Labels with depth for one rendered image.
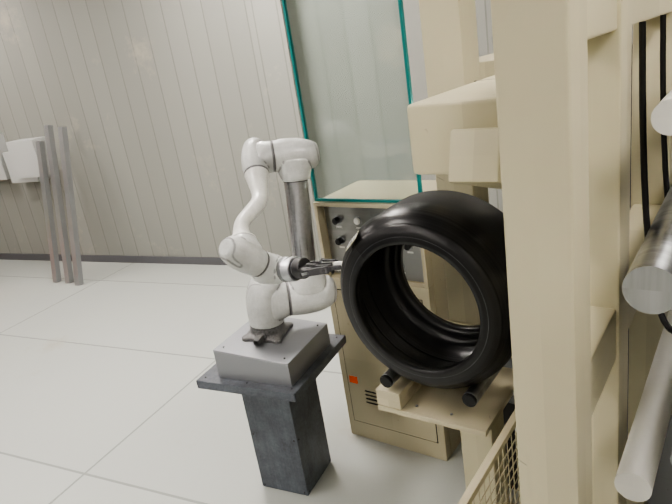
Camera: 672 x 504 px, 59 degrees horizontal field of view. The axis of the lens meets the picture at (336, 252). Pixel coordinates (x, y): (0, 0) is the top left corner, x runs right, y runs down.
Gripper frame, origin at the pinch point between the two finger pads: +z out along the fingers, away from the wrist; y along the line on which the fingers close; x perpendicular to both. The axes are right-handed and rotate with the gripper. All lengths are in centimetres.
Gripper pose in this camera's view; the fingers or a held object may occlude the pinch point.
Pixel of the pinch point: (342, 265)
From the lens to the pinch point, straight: 195.4
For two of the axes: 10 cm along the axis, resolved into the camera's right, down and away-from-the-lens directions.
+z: 7.8, -0.6, -6.2
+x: 2.6, 9.3, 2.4
